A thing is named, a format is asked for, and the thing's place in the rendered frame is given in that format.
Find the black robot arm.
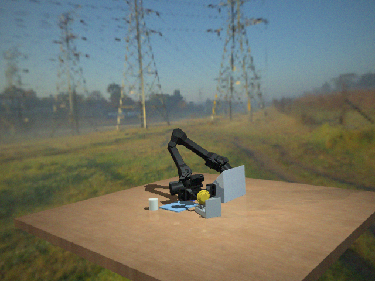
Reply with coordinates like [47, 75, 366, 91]
[168, 128, 232, 195]

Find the yellow plate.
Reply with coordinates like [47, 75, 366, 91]
[197, 190, 210, 204]

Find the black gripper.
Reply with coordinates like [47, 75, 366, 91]
[178, 183, 216, 201]

